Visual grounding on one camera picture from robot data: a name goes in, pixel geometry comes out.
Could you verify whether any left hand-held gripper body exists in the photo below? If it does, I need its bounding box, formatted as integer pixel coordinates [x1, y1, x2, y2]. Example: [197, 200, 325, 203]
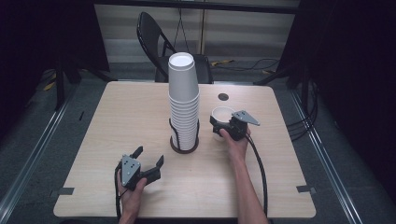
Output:
[120, 154, 148, 191]

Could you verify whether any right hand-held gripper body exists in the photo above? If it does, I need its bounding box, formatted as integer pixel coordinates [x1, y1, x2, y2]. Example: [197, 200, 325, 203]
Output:
[228, 110, 261, 142]

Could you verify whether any single white paper cup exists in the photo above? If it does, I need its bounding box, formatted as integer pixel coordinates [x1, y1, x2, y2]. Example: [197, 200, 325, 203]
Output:
[210, 105, 236, 143]

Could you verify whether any black wire cup holder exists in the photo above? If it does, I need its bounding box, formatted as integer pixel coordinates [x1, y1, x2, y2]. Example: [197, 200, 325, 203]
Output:
[168, 118, 201, 155]

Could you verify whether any stack of white paper cups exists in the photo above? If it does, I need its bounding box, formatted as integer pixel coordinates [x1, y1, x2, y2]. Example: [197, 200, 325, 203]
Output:
[167, 51, 201, 152]

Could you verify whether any person's right hand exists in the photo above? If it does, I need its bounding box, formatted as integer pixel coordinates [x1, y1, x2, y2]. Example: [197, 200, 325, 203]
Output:
[219, 128, 251, 162]

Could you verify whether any person's left hand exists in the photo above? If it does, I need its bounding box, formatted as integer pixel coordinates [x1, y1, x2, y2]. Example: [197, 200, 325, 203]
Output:
[117, 171, 148, 216]

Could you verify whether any grey tape strip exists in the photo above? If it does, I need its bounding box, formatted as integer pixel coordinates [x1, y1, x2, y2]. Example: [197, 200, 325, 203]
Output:
[49, 187, 76, 198]
[296, 185, 318, 194]

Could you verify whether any black metal stand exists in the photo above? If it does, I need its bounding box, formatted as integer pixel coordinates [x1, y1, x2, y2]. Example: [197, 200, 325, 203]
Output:
[252, 64, 310, 109]
[53, 59, 118, 112]

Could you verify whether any black folding chair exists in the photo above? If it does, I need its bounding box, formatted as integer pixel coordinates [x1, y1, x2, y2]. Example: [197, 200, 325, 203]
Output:
[135, 11, 215, 84]

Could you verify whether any dark curtain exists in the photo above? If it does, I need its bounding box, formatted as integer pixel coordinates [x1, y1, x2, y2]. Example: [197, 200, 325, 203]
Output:
[276, 0, 396, 195]
[0, 0, 110, 139]

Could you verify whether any left hand-held gripper cable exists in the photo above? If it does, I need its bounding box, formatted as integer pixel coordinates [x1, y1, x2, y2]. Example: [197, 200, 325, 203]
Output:
[113, 162, 124, 220]

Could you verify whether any hand-held gripper cable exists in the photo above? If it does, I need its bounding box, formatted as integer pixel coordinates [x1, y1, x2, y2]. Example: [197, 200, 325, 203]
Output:
[113, 162, 124, 220]
[246, 133, 270, 218]

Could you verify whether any right hand-held gripper cable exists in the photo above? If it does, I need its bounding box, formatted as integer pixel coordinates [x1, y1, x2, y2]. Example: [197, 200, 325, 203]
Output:
[246, 133, 270, 218]

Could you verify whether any thin black floor cable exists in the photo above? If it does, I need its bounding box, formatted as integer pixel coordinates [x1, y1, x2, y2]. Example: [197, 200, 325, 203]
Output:
[214, 58, 280, 72]

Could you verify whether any bundle of black floor cables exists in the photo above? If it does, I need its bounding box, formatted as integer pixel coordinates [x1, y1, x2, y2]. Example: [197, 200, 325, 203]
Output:
[286, 79, 319, 142]

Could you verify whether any metal floor rail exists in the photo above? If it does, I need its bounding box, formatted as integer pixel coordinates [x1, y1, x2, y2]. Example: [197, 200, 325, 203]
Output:
[287, 88, 364, 224]
[0, 83, 79, 217]

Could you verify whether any hanging black cord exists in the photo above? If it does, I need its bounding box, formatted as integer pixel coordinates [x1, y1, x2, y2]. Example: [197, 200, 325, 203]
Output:
[174, 7, 188, 53]

